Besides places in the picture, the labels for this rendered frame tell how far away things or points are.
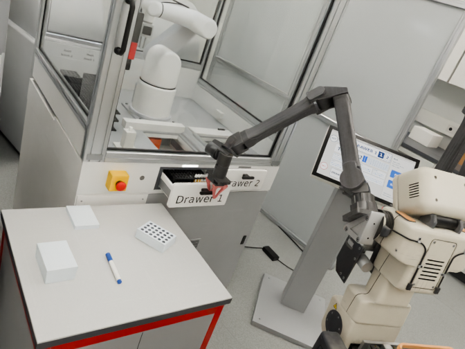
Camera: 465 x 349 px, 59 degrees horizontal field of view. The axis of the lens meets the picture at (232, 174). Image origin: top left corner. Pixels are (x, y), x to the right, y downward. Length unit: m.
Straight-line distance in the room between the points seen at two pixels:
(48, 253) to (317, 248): 1.60
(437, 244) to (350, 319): 0.40
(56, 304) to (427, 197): 1.12
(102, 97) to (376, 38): 2.17
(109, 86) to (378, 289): 1.15
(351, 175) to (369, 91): 1.81
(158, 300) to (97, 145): 0.61
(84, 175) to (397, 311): 1.24
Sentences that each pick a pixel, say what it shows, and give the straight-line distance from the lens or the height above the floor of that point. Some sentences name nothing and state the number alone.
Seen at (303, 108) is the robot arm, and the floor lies 1.36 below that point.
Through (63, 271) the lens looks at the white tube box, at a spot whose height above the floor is 0.80.
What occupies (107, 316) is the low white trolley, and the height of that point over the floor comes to 0.76.
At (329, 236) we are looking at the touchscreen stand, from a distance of 2.46.
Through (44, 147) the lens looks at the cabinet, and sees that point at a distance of 2.11.
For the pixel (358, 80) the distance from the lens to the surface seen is 3.19.
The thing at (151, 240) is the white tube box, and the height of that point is 0.78.
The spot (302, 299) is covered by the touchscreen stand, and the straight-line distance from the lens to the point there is 2.70.
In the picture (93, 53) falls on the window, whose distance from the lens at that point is 1.61.
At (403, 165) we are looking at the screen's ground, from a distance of 2.37.
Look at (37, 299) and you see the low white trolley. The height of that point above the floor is 0.76.
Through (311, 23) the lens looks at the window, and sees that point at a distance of 1.92.
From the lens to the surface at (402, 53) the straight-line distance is 3.08.
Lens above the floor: 1.67
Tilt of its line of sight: 23 degrees down
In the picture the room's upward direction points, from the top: 21 degrees clockwise
